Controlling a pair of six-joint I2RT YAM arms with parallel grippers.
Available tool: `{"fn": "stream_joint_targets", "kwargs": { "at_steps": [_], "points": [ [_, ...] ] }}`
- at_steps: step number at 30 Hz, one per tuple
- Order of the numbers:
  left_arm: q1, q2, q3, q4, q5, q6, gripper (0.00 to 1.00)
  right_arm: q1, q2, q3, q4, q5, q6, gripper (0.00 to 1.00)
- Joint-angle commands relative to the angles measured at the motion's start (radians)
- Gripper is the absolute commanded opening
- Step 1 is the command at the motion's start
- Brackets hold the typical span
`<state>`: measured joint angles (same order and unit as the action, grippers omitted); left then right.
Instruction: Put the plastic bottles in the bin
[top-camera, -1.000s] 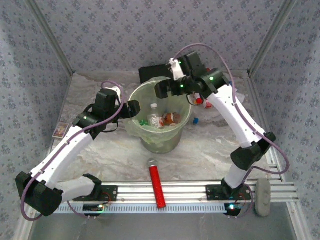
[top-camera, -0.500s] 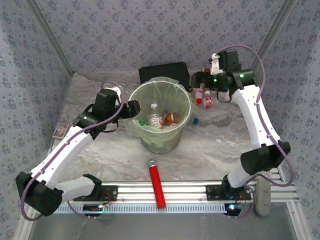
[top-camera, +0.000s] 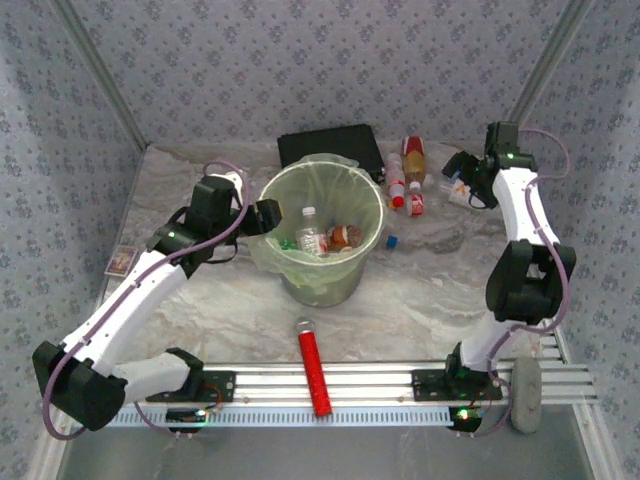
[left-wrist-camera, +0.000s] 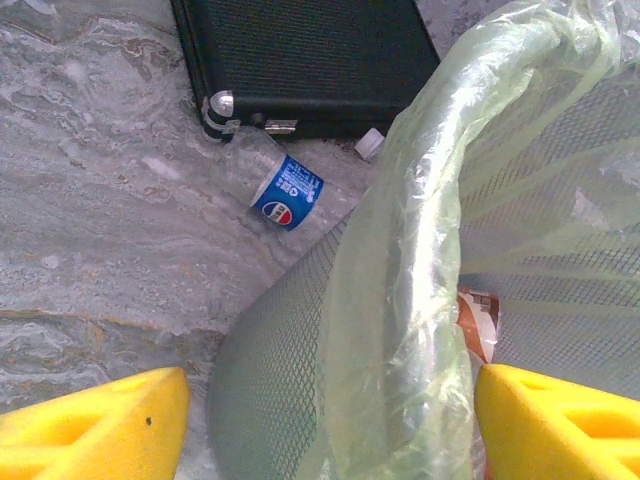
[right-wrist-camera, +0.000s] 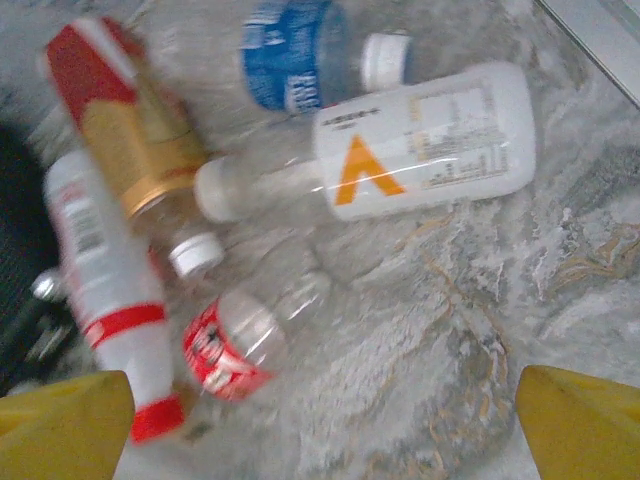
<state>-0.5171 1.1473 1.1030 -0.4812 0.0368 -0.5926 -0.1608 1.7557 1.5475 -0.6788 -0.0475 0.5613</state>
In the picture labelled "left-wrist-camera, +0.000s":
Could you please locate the translucent green plastic bin liner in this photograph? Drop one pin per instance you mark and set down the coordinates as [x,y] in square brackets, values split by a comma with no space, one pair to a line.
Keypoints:
[415,250]

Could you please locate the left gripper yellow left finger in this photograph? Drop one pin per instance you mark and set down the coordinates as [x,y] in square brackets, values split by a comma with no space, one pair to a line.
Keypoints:
[85,435]

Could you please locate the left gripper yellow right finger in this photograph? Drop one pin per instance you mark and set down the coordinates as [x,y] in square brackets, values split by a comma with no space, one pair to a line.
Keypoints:
[545,435]

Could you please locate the black hard case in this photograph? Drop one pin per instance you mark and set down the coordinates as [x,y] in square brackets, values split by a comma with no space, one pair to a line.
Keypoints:
[310,55]

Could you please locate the orange label plastic bottle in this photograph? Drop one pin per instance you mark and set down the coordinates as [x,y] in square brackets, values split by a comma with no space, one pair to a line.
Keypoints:
[477,320]

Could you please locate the grey metal mesh bin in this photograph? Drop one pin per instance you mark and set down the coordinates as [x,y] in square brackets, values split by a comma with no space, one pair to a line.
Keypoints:
[270,350]

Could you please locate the blue label clear plastic bottle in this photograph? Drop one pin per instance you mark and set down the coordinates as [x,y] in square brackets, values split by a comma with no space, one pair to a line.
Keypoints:
[287,192]

